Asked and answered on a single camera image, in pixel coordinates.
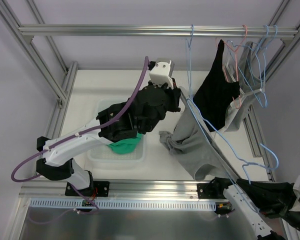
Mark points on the blue hanger far right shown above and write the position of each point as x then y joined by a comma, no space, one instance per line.
260,56

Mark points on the white tank top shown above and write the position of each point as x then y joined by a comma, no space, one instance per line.
233,108

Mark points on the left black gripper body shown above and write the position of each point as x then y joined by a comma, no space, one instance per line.
172,99

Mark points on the left aluminium frame post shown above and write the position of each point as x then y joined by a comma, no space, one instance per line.
62,90

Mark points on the white slotted cable duct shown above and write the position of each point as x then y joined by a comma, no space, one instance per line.
121,204

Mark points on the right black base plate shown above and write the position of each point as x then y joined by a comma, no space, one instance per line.
211,190

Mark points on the aluminium front rail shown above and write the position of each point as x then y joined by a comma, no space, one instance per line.
121,189

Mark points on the white plastic basket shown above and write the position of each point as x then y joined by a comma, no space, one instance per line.
102,157

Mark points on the black tank top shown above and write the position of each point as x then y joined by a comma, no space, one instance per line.
215,94

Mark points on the green tank top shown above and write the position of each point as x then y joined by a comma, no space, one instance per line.
125,146

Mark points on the aluminium hanging rail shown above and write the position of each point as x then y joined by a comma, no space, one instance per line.
142,30

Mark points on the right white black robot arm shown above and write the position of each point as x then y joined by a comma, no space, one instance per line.
244,206

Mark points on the pink wire hanger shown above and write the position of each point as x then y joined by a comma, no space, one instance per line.
236,62

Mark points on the dark grey tank top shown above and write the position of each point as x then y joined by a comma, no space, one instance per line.
248,82

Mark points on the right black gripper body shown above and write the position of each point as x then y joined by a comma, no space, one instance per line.
282,200

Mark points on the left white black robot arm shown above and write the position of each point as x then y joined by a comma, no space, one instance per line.
111,125

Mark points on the blue wire hanger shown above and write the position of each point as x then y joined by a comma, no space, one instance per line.
235,155
188,54

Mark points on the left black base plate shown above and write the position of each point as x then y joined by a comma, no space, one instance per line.
98,189

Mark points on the light grey tank top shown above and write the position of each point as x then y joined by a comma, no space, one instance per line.
192,145

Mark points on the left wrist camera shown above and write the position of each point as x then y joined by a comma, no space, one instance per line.
160,72

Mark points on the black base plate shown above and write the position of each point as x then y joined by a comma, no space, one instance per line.
98,189
211,190

